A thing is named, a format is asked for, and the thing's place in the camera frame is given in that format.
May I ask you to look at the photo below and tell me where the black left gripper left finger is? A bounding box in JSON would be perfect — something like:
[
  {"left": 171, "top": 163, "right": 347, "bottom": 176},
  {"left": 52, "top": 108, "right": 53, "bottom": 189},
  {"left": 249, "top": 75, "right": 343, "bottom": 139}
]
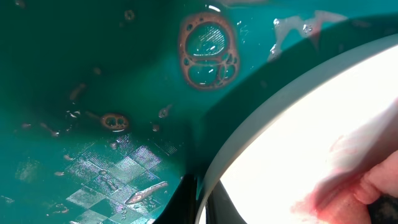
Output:
[{"left": 153, "top": 174, "right": 197, "bottom": 224}]

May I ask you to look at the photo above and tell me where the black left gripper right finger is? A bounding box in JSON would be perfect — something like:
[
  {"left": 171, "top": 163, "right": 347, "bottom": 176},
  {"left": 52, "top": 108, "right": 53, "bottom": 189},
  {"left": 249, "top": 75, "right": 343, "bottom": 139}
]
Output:
[{"left": 206, "top": 181, "right": 247, "bottom": 224}]

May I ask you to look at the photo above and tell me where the light blue plate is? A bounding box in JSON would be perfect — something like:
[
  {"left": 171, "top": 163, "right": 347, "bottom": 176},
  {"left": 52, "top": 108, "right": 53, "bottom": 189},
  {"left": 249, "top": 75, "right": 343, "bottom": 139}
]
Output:
[{"left": 196, "top": 35, "right": 397, "bottom": 223}]

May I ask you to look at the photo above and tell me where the pink and green sponge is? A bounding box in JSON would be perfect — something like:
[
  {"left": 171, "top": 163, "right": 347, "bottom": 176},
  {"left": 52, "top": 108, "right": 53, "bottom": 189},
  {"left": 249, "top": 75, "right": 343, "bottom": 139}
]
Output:
[{"left": 290, "top": 152, "right": 397, "bottom": 224}]

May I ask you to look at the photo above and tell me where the blue plastic tray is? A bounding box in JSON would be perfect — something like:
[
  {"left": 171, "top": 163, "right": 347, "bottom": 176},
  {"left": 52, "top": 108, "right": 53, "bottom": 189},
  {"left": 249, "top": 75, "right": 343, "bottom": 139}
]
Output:
[{"left": 1, "top": 0, "right": 397, "bottom": 223}]

